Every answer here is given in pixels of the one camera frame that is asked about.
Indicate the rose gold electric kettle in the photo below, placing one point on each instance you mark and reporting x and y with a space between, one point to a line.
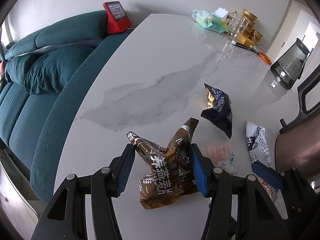
297 144

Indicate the green tissue pack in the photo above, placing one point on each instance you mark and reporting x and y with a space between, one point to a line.
209 21

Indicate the brown oat snack bag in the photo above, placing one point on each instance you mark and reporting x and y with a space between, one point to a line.
171 174

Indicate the red smart display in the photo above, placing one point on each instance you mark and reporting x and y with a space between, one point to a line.
117 19

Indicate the teal sofa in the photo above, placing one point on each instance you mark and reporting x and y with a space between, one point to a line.
34 127

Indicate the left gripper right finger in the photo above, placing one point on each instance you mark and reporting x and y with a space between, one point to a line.
238 206

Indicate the orange handled tool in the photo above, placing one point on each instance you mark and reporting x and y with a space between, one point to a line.
264 57

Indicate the black pen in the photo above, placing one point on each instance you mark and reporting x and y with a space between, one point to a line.
238 44

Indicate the black snack packet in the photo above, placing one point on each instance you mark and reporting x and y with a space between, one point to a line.
218 111

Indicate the gold stacked tins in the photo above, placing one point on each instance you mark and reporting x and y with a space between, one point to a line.
250 36

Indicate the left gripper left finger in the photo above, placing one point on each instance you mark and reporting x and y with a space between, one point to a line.
65 216

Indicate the white blue long snack packet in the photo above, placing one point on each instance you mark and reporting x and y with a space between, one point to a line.
257 143

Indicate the smoked glass pitcher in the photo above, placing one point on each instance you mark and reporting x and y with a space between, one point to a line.
289 67

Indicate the teal sofa cushion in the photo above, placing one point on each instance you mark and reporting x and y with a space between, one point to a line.
51 72

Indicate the clear glass jar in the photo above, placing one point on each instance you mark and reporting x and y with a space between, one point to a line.
236 24

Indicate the pink clear candy packet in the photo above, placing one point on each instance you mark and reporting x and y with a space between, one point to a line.
221 156

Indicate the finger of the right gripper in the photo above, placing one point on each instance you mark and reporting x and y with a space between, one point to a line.
268 174

